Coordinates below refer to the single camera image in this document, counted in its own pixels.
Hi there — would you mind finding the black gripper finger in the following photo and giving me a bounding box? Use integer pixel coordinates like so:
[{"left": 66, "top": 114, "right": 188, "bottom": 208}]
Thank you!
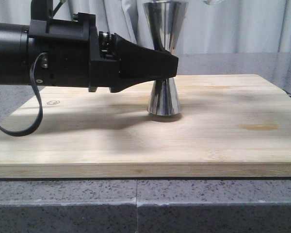
[
  {"left": 110, "top": 33, "right": 178, "bottom": 93},
  {"left": 149, "top": 14, "right": 169, "bottom": 52}
]

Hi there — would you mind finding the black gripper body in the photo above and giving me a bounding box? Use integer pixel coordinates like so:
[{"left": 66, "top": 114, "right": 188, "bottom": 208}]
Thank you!
[{"left": 28, "top": 13, "right": 121, "bottom": 92}]

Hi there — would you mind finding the steel double jigger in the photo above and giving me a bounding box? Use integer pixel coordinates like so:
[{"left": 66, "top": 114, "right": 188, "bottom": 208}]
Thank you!
[{"left": 143, "top": 0, "right": 188, "bottom": 116}]

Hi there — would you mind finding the glass beaker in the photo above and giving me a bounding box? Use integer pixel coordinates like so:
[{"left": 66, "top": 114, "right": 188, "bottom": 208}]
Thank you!
[{"left": 203, "top": 0, "right": 224, "bottom": 5}]

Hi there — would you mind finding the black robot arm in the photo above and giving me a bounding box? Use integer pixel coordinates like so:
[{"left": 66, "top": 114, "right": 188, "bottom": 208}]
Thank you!
[{"left": 0, "top": 13, "right": 178, "bottom": 93}]

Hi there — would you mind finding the grey curtain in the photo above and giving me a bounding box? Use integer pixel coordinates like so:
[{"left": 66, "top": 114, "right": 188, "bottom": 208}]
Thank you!
[{"left": 0, "top": 0, "right": 291, "bottom": 55}]

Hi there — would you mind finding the wooden cutting board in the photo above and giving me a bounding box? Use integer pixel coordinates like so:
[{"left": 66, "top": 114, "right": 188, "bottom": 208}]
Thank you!
[{"left": 0, "top": 75, "right": 291, "bottom": 178}]

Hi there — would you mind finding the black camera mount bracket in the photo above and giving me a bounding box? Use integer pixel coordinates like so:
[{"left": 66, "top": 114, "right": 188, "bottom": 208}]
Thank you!
[{"left": 31, "top": 0, "right": 66, "bottom": 21}]

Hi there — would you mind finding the black flat cable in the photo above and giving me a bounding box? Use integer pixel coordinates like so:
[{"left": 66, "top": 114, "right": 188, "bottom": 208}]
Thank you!
[{"left": 0, "top": 52, "right": 49, "bottom": 137}]

